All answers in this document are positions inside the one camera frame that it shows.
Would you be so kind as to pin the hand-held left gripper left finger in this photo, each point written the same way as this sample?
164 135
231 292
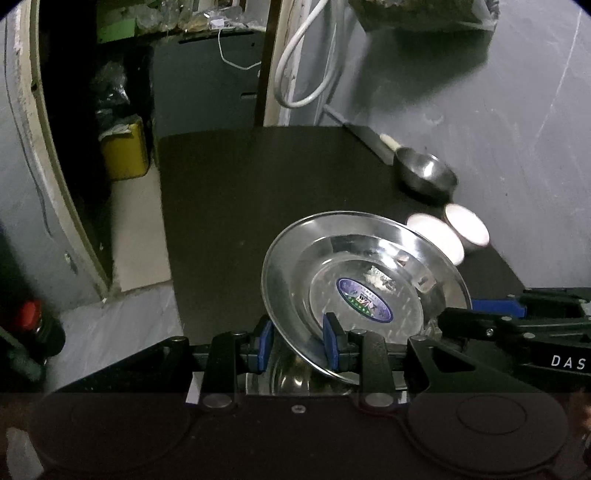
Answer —
263 348

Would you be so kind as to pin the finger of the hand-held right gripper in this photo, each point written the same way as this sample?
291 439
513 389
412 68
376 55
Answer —
494 308
466 323

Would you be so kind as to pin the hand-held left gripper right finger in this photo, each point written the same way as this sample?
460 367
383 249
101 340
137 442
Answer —
330 344

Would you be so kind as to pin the stainless steel plate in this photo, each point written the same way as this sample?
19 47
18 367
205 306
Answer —
295 376
364 295

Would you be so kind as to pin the white cup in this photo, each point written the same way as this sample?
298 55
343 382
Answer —
467 228

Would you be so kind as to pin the white bowl with red rim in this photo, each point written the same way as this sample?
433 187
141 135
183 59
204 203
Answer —
436 237

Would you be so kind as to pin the stainless steel bowl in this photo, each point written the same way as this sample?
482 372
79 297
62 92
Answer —
425 173

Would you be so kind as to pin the cream cylinder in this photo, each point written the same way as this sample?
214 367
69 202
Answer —
388 141

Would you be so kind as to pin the grey metal sheet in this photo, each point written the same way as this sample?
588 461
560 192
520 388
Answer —
369 141

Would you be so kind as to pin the red capped bottle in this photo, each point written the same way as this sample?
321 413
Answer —
28 323

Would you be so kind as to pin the yellow bin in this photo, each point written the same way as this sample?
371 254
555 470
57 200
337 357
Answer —
125 147

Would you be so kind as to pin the black cabinet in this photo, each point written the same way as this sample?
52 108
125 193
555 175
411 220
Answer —
203 83

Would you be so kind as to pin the dark plastic bag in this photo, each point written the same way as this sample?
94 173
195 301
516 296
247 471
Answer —
111 90

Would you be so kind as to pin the pile of clear plastic bags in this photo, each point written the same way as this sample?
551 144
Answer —
194 13

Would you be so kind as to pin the green box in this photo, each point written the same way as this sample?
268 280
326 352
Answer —
122 28

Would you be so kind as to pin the white door post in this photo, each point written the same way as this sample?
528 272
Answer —
277 60

